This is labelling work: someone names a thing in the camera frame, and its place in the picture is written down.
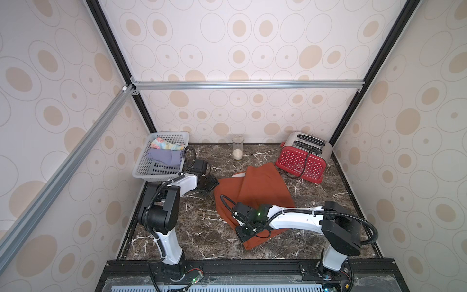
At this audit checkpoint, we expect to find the rust orange skirt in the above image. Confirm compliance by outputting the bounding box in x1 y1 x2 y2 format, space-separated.
214 163 295 229

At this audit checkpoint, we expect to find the lavender purple skirt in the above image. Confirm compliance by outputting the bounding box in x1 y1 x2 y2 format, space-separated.
146 148 183 167

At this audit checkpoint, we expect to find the floral pastel skirt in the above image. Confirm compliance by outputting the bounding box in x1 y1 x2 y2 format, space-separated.
150 137 185 151

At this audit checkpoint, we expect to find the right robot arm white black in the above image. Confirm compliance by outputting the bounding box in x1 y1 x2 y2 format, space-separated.
221 196 379 281

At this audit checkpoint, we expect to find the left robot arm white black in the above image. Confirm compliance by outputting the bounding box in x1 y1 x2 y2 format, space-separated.
137 159 219 279

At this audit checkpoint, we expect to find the white plastic perforated basket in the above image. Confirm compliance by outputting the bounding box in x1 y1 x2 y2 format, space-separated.
132 131 189 182

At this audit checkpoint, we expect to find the glass jar with white powder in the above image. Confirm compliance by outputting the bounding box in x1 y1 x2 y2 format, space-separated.
232 135 244 161

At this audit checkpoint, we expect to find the red polka dot toaster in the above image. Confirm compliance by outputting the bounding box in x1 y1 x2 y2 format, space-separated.
276 131 333 184

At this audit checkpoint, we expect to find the black toaster power cord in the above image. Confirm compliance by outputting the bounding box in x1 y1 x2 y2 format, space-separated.
284 151 314 180

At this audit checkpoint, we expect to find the horizontal aluminium frame bar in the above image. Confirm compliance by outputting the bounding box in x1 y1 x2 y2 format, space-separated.
134 80 365 91

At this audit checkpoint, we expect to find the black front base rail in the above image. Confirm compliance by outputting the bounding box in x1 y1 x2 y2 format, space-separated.
95 259 409 292

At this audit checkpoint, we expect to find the diagonal aluminium frame bar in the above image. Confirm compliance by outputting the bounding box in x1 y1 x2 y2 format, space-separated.
1 85 135 273

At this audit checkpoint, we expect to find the black left corner post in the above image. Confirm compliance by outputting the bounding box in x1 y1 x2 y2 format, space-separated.
85 0 157 133

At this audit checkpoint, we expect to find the black corner post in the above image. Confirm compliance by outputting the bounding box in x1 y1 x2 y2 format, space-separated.
330 0 422 146
85 0 157 133

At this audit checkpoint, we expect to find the black right corner post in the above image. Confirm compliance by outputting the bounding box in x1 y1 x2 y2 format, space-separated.
330 0 422 146

